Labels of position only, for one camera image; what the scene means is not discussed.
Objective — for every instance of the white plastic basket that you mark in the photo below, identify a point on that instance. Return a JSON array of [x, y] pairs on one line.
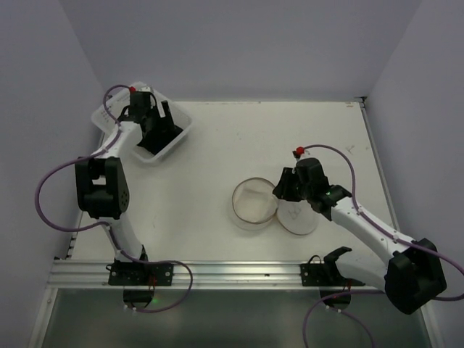
[[118, 104]]

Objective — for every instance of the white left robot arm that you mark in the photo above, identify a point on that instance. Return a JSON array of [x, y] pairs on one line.
[[102, 189]]

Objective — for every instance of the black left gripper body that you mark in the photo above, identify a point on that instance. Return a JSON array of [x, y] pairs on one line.
[[159, 130]]

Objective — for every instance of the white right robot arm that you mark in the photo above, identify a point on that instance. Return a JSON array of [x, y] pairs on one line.
[[408, 271]]

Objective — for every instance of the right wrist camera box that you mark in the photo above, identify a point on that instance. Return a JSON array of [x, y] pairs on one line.
[[301, 153]]

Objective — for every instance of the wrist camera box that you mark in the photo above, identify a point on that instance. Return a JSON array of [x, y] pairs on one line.
[[301, 153], [147, 89]]

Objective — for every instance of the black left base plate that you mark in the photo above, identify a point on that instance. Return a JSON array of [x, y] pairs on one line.
[[137, 274]]

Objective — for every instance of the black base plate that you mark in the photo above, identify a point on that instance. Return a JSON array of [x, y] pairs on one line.
[[321, 274], [137, 274]]

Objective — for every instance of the black garment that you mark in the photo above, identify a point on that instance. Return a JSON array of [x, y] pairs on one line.
[[155, 139]]

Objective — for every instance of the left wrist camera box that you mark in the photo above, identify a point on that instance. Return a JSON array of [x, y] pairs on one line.
[[147, 89]]

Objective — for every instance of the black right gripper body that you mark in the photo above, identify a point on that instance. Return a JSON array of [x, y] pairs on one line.
[[290, 185]]

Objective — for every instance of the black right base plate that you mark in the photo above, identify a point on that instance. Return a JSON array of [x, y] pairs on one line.
[[321, 274]]

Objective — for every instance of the aluminium mounting rail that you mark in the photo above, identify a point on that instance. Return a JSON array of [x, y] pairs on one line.
[[80, 274]]

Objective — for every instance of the round white mesh laundry bag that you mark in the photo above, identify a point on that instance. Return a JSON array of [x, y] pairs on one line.
[[253, 207]]

